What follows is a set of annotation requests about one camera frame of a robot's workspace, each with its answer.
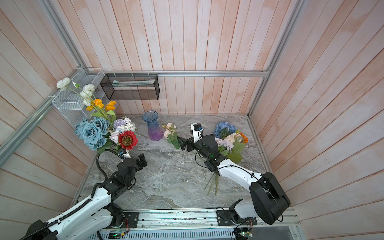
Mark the white wire shelf rack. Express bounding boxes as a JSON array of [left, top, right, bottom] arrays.
[[52, 68, 110, 128]]

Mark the pink lilac mixed bouquet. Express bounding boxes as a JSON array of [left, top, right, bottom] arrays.
[[109, 117, 137, 144]]

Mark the pink hydrangea bouquet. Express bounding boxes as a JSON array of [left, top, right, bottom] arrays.
[[213, 130, 246, 163]]

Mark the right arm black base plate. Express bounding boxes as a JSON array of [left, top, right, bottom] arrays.
[[215, 208, 258, 226]]

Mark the blue purple glass vase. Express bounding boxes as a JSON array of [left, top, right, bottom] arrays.
[[142, 110, 164, 142]]

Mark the yellow orange flower stem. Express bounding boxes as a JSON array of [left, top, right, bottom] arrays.
[[83, 99, 117, 123]]

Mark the blue hydrangea stem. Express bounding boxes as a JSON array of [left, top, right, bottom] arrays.
[[214, 122, 237, 140]]

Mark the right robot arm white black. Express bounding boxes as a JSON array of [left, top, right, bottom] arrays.
[[178, 135, 291, 225]]

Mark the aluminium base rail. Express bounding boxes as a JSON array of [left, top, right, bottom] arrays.
[[81, 209, 306, 240]]

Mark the white flower stem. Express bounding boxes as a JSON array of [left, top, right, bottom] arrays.
[[57, 78, 96, 107]]

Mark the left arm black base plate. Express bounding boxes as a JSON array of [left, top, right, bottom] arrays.
[[121, 212, 140, 231]]

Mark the electronics board with leds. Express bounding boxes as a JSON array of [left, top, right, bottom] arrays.
[[233, 228, 253, 240]]

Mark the teal blue rose bunch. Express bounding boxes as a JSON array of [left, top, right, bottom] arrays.
[[74, 117, 112, 154]]

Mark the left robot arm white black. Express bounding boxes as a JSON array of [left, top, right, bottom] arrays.
[[22, 153, 148, 240]]

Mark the red flower stem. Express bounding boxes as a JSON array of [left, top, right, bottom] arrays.
[[118, 131, 138, 151]]

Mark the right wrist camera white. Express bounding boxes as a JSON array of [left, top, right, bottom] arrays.
[[191, 123, 204, 143]]

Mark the black mesh wall basket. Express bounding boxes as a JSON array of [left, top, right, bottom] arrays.
[[100, 73, 160, 101]]

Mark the horizontal aluminium frame bar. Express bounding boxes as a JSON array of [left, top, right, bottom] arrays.
[[86, 68, 269, 78]]

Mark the clear grey glass vase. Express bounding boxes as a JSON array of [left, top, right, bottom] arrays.
[[126, 150, 139, 160]]

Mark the left aluminium frame bar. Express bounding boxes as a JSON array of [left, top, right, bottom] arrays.
[[0, 68, 82, 168]]

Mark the peach pink rose stem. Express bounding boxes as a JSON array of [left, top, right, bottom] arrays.
[[163, 123, 181, 150]]

